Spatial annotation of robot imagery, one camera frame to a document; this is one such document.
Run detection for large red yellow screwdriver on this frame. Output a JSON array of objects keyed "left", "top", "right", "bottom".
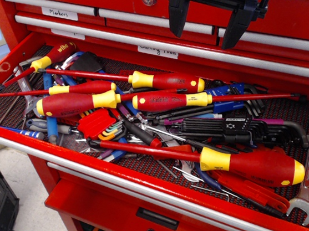
[{"left": 88, "top": 139, "right": 306, "bottom": 187}]

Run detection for white cutting tools label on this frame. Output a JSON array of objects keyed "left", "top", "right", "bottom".
[{"left": 137, "top": 45, "right": 179, "bottom": 59}]

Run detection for red yellow screwdriver upper middle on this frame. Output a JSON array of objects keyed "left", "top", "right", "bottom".
[{"left": 38, "top": 68, "right": 205, "bottom": 93}]

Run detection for blue holder hex key set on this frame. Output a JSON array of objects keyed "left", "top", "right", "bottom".
[{"left": 148, "top": 83, "right": 265, "bottom": 123}]

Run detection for red yellow screwdriver right pointing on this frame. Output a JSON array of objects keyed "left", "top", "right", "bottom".
[{"left": 132, "top": 92, "right": 301, "bottom": 112}]

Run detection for black torx key set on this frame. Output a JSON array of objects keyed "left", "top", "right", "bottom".
[{"left": 169, "top": 115, "right": 293, "bottom": 147}]

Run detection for large black hex key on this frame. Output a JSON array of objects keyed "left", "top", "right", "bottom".
[{"left": 255, "top": 118, "right": 309, "bottom": 148}]

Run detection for slim red yellow screwdriver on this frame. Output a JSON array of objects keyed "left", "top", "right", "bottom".
[{"left": 0, "top": 80, "right": 116, "bottom": 97}]

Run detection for open red tool drawer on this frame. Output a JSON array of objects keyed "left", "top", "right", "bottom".
[{"left": 0, "top": 0, "right": 309, "bottom": 231}]

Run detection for wiha red yellow screwdriver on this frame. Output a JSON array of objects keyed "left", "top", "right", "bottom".
[{"left": 0, "top": 42, "right": 77, "bottom": 91}]

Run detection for white markers label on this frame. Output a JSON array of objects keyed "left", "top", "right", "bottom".
[{"left": 41, "top": 7, "right": 78, "bottom": 21}]

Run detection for red holder coloured hex keys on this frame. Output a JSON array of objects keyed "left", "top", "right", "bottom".
[{"left": 77, "top": 108, "right": 123, "bottom": 141}]

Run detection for fat red yellow screwdriver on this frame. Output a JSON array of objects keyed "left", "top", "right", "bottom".
[{"left": 36, "top": 90, "right": 179, "bottom": 118}]

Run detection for silver adjustable wrench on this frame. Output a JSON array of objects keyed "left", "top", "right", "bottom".
[{"left": 13, "top": 66, "right": 40, "bottom": 118}]

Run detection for red folding key set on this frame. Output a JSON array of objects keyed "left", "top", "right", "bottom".
[{"left": 207, "top": 170, "right": 290, "bottom": 217}]

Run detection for blue precision screwdriver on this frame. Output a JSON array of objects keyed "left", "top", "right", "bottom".
[{"left": 1, "top": 126, "right": 45, "bottom": 140}]

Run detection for red tool chest cabinet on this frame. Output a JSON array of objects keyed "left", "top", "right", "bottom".
[{"left": 0, "top": 0, "right": 309, "bottom": 231}]

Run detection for blue handled pliers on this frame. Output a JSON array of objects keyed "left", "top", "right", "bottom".
[{"left": 195, "top": 162, "right": 222, "bottom": 191}]

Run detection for blue handled tool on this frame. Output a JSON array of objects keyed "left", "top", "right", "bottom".
[{"left": 43, "top": 73, "right": 58, "bottom": 145}]

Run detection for grey handled screwdriver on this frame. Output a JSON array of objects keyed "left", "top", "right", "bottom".
[{"left": 26, "top": 118, "right": 72, "bottom": 134}]

